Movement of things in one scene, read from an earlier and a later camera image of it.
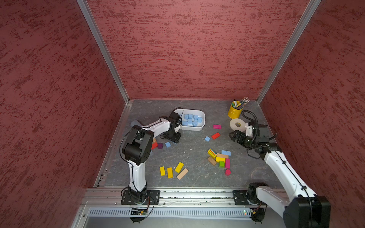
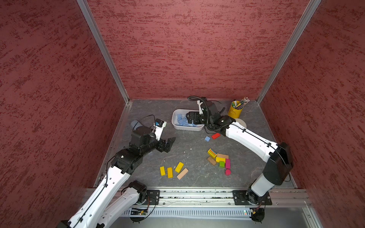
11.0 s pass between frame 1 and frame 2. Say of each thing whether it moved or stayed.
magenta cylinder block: stayed
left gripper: moved
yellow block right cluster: stayed
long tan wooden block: stayed
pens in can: stayed
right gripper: moved
